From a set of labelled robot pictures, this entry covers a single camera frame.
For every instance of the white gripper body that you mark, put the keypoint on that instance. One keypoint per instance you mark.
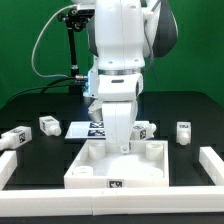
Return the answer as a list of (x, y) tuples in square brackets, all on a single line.
[(118, 94)]

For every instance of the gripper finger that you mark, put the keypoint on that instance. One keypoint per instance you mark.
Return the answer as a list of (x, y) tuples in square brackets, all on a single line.
[(124, 148)]

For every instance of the white square tabletop part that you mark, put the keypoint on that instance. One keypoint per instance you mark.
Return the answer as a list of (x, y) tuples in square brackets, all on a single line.
[(99, 165)]

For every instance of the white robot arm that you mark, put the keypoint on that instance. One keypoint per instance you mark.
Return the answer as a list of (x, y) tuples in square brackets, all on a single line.
[(121, 35)]

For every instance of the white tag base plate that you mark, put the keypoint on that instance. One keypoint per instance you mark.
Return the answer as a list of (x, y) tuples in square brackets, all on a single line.
[(85, 130)]

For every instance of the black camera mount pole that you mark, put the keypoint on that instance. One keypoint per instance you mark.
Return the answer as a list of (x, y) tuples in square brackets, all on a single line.
[(75, 21)]

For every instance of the grey camera on mount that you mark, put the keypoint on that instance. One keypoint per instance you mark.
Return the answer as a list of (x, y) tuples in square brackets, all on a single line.
[(86, 12)]

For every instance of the white right fence wall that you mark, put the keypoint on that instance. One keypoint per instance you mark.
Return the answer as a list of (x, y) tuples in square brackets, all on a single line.
[(212, 164)]

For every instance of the white fence wall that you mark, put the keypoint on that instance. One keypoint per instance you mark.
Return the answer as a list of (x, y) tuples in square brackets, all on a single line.
[(8, 164), (62, 202), (212, 164)]

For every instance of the white front fence wall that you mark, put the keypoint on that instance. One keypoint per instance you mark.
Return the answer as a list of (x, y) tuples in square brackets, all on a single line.
[(62, 202)]

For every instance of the white left fence wall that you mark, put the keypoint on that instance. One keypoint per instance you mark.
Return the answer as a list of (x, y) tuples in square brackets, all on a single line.
[(8, 164)]

